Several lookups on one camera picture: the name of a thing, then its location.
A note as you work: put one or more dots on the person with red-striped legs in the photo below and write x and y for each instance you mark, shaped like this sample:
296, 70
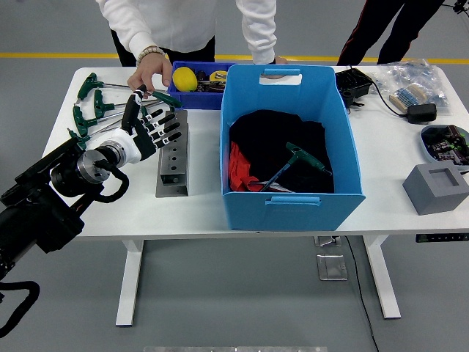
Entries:
366, 29

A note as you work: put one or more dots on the pale blue oval tray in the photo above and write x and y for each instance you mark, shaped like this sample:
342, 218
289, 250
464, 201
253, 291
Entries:
424, 148

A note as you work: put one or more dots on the yellow lemon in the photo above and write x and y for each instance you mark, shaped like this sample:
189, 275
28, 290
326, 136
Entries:
185, 78

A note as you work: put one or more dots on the white table leg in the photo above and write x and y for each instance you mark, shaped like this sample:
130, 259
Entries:
384, 286
130, 286

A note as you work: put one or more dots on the electronic parts pile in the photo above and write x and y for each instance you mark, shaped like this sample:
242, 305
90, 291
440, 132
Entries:
447, 146

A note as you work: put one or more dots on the yellow tape measure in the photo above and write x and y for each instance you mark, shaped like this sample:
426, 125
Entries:
218, 76

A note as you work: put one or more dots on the black table control panel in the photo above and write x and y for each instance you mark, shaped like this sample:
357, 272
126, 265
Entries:
439, 238

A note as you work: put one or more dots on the red cloth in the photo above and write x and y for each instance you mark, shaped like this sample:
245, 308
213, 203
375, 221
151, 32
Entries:
238, 168

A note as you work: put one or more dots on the large blue folding box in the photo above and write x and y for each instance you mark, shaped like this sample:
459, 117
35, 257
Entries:
293, 216

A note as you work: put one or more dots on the black cloth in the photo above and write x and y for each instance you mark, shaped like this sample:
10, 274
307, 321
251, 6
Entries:
264, 146

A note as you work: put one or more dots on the person's left hand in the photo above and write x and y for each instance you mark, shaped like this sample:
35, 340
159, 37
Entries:
281, 60

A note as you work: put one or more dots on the person's right forearm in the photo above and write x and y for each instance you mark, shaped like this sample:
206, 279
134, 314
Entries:
139, 36

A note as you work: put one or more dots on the beige resistor strip bundle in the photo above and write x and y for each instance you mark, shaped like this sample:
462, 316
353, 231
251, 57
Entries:
406, 97

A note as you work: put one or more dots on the square metal floor plate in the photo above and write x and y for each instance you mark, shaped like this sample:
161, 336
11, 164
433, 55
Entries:
331, 267

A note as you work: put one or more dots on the person's right hand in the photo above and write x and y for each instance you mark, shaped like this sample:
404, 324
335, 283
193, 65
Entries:
154, 67

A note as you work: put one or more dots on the grey metal tool rack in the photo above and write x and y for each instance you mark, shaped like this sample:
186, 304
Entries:
176, 161

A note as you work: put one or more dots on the dark small parts pile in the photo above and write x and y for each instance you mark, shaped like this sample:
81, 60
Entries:
210, 87

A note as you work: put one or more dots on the small blue plastic bin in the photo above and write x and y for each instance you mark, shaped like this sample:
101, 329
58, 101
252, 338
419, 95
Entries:
198, 100

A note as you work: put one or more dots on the black charger tray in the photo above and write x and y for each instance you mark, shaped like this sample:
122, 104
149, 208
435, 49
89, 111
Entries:
353, 82

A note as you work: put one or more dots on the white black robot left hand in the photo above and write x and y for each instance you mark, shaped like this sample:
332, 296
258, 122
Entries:
144, 141

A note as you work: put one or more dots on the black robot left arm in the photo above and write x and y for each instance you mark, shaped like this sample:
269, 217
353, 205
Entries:
36, 216

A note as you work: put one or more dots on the black power adapter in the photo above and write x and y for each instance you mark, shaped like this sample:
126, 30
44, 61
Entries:
421, 113

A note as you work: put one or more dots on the person's left forearm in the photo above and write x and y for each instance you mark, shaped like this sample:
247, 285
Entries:
260, 44

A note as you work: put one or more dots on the clear plastic parts bag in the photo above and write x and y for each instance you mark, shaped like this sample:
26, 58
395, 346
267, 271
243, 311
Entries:
414, 73

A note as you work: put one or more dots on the small metal floor plate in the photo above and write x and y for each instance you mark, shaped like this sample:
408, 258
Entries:
328, 241

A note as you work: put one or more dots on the grey foam block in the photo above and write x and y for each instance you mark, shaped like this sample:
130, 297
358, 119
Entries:
421, 190

